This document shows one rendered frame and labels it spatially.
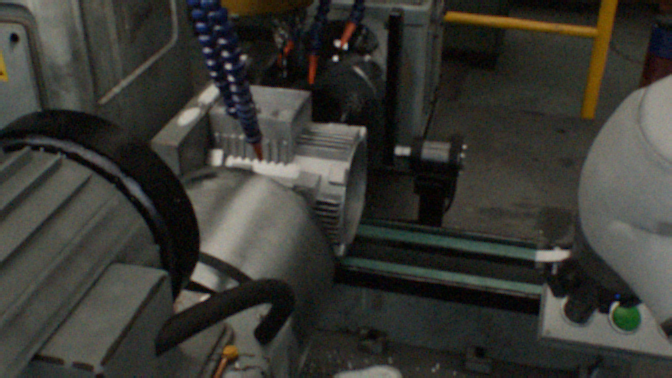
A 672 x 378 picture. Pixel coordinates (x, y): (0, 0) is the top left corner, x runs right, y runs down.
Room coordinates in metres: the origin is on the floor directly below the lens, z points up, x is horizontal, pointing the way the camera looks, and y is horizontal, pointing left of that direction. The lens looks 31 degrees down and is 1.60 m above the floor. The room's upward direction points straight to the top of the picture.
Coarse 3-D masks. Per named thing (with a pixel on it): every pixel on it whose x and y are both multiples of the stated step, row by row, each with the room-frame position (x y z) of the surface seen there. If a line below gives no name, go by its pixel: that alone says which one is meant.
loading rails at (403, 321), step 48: (384, 240) 0.96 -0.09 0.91; (432, 240) 0.96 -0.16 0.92; (480, 240) 0.96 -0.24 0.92; (528, 240) 0.94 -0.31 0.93; (336, 288) 0.88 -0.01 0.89; (384, 288) 0.86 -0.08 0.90; (432, 288) 0.84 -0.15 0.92; (480, 288) 0.83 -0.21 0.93; (528, 288) 0.84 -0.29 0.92; (384, 336) 0.85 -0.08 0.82; (432, 336) 0.84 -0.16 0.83; (480, 336) 0.82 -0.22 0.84; (528, 336) 0.81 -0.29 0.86
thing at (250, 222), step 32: (192, 192) 0.70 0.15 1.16; (224, 192) 0.70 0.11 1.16; (256, 192) 0.71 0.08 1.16; (288, 192) 0.73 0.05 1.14; (224, 224) 0.64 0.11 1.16; (256, 224) 0.66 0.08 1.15; (288, 224) 0.69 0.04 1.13; (320, 224) 0.73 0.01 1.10; (224, 256) 0.60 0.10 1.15; (256, 256) 0.62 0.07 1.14; (288, 256) 0.64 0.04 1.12; (320, 256) 0.69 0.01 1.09; (192, 288) 0.57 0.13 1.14; (224, 288) 0.57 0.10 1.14; (320, 288) 0.66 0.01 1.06; (288, 352) 0.57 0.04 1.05
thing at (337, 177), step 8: (360, 128) 1.00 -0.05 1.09; (208, 152) 0.93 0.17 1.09; (216, 152) 0.93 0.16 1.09; (224, 152) 0.94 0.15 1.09; (208, 160) 0.92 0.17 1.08; (216, 160) 0.92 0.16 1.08; (224, 160) 0.93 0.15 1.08; (336, 168) 0.88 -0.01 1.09; (344, 168) 0.88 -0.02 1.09; (336, 176) 0.88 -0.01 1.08; (344, 176) 0.88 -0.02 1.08; (336, 184) 0.88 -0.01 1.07; (344, 184) 0.88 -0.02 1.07; (336, 248) 0.88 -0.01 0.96; (344, 248) 0.88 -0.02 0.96; (336, 256) 0.88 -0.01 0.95; (344, 256) 0.88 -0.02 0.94
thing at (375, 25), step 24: (312, 24) 1.28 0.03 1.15; (336, 24) 1.25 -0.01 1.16; (360, 24) 1.27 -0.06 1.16; (336, 48) 1.17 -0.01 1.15; (360, 48) 1.17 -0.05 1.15; (384, 48) 1.23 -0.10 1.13; (264, 72) 1.20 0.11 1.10; (288, 72) 1.19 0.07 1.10; (336, 72) 1.16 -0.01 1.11; (360, 72) 1.16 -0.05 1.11; (384, 72) 1.16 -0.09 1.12; (408, 72) 1.27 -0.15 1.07; (312, 96) 1.17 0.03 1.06; (336, 96) 1.16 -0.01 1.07; (360, 96) 1.15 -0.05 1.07; (384, 96) 1.15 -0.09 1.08; (312, 120) 1.18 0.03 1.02; (336, 120) 1.16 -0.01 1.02; (360, 120) 1.15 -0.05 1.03
